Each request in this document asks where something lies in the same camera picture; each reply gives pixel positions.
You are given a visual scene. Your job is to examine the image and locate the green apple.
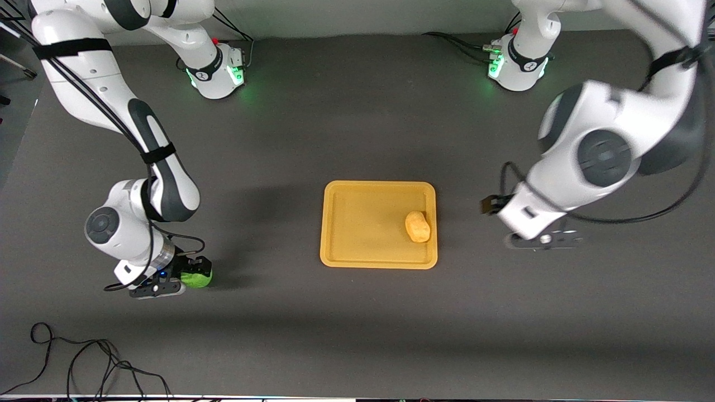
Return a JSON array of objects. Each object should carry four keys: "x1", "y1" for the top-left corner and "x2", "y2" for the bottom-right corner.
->
[{"x1": 180, "y1": 269, "x2": 213, "y2": 289}]

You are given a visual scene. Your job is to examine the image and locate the yellow potato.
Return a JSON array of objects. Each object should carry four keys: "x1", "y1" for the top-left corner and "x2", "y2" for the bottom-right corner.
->
[{"x1": 405, "y1": 210, "x2": 431, "y2": 243}]

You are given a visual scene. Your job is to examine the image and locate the yellow plastic tray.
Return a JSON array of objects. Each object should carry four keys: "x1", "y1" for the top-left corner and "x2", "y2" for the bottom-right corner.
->
[{"x1": 320, "y1": 180, "x2": 438, "y2": 270}]

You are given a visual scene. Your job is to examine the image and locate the black stand leg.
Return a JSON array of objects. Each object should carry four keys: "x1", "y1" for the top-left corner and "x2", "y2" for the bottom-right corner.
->
[{"x1": 0, "y1": 17, "x2": 40, "y2": 107}]

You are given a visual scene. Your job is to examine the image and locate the black velcro strap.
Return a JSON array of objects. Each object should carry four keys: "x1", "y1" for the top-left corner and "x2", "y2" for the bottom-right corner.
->
[
  {"x1": 139, "y1": 142, "x2": 177, "y2": 165},
  {"x1": 32, "y1": 37, "x2": 113, "y2": 60},
  {"x1": 647, "y1": 44, "x2": 711, "y2": 79}
]

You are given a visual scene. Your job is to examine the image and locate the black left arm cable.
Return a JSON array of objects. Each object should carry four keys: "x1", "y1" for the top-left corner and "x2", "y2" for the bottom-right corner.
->
[{"x1": 499, "y1": 33, "x2": 715, "y2": 226}]

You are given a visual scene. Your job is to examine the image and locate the black loose table cable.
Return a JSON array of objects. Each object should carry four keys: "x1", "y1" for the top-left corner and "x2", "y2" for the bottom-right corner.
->
[{"x1": 0, "y1": 322, "x2": 172, "y2": 401}]

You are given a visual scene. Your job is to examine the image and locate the black left base cable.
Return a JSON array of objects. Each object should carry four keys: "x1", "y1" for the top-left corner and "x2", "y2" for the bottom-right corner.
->
[{"x1": 421, "y1": 12, "x2": 521, "y2": 65}]

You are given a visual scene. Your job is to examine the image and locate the black base cable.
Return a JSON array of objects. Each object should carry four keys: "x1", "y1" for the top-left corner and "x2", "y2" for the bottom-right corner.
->
[
  {"x1": 421, "y1": 12, "x2": 521, "y2": 65},
  {"x1": 211, "y1": 7, "x2": 256, "y2": 70}
]

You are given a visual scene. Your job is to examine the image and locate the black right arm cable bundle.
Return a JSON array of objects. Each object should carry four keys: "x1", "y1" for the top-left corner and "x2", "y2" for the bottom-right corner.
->
[{"x1": 0, "y1": 17, "x2": 154, "y2": 190}]

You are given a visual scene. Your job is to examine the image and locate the black right base cable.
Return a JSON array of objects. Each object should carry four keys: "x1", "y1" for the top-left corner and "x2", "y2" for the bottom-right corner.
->
[{"x1": 211, "y1": 7, "x2": 256, "y2": 70}]

